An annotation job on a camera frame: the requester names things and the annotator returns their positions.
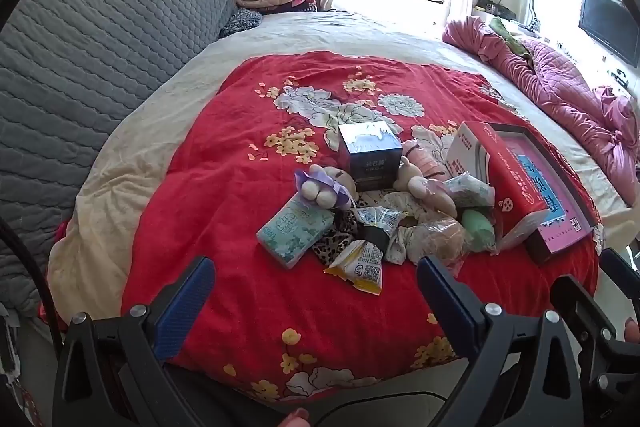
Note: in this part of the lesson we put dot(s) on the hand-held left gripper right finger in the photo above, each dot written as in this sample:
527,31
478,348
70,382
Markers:
445,292

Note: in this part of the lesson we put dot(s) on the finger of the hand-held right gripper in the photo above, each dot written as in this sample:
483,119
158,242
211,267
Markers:
617,264
580,307

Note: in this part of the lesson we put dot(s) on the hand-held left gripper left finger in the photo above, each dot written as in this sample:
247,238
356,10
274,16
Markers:
185,302

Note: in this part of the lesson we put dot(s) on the brown bun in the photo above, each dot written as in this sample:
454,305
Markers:
445,242

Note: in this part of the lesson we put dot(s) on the white floral scrunchie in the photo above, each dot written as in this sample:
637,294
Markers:
405,247

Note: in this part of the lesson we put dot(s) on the green sponge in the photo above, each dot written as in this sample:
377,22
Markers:
477,227

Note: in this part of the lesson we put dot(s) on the shallow dark cardboard box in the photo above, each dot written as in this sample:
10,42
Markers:
535,249

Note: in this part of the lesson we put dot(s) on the yellow snack packet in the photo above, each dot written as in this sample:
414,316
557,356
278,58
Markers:
360,267

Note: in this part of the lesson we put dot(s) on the black roll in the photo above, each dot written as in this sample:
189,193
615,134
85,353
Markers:
375,237

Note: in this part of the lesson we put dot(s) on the white and blue snack packet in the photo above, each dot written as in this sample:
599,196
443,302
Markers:
382,219

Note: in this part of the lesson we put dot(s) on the leopard print scrunchie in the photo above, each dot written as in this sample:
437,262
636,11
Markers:
335,239

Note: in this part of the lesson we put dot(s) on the large green tissue packet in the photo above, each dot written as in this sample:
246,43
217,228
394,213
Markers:
295,232

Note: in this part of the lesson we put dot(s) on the teddy bear with purple ribbon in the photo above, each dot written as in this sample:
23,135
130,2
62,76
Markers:
320,194

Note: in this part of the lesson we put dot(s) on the person's right hand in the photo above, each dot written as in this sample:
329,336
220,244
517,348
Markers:
633,330

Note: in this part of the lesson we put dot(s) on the person's left hand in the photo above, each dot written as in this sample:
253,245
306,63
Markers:
297,418

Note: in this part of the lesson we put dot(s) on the pink book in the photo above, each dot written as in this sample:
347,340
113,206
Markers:
560,232

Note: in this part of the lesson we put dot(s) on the red and white carton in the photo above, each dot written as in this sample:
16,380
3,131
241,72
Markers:
515,197

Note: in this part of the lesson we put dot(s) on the red floral blanket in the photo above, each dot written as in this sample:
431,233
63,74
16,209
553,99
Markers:
225,187

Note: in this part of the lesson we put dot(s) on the dark blue box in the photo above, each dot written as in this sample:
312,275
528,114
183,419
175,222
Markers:
370,157

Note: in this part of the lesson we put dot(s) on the pink quilt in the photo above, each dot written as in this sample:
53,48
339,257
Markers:
560,92

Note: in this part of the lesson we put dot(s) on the black television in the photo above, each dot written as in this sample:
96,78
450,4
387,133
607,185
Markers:
607,24

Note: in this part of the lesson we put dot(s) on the green cloth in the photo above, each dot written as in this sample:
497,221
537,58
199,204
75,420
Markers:
505,34

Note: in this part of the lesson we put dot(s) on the grey quilted headboard cover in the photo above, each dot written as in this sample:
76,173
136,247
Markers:
100,47

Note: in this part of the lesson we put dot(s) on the beige bed sheet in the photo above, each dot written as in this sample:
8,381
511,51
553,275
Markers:
350,32

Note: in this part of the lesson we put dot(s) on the black electronic device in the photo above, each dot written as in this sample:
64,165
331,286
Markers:
495,9

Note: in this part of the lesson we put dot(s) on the dark patterned pillow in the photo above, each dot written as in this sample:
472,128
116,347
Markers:
242,23

